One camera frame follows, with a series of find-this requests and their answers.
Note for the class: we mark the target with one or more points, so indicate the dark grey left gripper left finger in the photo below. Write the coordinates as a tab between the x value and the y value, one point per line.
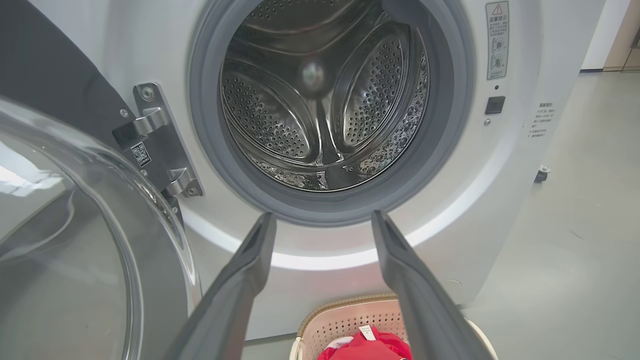
235	295

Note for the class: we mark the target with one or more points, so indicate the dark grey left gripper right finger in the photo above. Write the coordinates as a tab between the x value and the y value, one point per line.
425	310

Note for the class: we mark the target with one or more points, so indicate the red jersey with white trim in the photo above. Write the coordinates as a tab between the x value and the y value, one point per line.
370	347

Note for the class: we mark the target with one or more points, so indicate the round black glass washer door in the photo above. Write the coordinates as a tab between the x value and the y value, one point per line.
50	65

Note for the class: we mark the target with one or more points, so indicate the cream perforated laundry basket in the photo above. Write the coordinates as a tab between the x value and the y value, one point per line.
345	320

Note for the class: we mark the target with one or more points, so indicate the white front-load washing machine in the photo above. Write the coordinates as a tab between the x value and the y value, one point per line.
500	200

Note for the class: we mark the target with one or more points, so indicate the metal washer door hinge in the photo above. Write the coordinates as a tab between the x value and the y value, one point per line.
160	145

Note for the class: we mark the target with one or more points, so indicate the black door lock slot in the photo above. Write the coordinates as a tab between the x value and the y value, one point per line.
495	105

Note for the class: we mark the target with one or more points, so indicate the grey warning sticker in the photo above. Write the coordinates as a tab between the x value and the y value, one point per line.
497	40

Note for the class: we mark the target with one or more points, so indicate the white partition panel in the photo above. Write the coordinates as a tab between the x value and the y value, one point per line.
597	35

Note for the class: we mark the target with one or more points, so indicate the beige wooden cabinet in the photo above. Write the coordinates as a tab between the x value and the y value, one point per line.
622	35

